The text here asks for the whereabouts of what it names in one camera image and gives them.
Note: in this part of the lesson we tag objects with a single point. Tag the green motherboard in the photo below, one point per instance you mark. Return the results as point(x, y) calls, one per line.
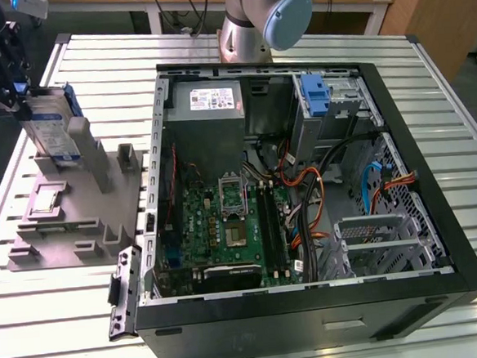
point(201, 226)

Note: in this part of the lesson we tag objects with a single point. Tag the brown wooden cabinet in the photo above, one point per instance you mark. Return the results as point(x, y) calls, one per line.
point(447, 8)

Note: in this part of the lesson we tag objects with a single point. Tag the metal locking lever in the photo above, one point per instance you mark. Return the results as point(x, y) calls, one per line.
point(246, 192)

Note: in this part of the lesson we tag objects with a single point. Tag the green RAM stick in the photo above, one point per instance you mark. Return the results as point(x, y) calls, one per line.
point(68, 228)

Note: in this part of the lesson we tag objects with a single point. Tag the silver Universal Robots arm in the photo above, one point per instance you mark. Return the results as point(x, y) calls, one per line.
point(245, 35)

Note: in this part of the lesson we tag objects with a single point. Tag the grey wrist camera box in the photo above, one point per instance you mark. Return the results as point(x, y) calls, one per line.
point(34, 5)

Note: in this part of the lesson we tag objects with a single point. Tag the perforated metal disk bay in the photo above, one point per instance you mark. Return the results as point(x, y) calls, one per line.
point(390, 245)

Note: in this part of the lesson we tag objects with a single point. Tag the grey power supply unit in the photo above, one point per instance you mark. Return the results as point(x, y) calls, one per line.
point(203, 144)

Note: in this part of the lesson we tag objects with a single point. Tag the empty blue plastic drive carrier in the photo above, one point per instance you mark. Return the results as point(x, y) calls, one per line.
point(316, 95)

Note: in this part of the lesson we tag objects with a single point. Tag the silver CPU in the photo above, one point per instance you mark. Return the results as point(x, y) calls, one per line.
point(45, 202)

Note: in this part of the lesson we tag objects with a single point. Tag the black RAM slot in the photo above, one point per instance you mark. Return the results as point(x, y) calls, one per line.
point(278, 225)
point(267, 226)

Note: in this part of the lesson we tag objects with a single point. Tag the grey metal drive bay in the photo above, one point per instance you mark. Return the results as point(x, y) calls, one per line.
point(309, 137)

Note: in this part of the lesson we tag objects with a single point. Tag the CPU socket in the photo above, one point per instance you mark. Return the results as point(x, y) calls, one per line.
point(239, 236)

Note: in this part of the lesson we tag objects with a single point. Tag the grey parts rack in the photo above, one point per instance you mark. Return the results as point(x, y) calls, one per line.
point(85, 214)

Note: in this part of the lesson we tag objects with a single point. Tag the black PC case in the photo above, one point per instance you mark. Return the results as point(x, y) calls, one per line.
point(273, 320)

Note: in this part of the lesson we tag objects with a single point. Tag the black graphics card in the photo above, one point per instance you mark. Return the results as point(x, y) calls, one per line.
point(229, 278)

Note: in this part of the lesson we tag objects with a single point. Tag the hard disk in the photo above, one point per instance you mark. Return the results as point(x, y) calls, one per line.
point(51, 134)

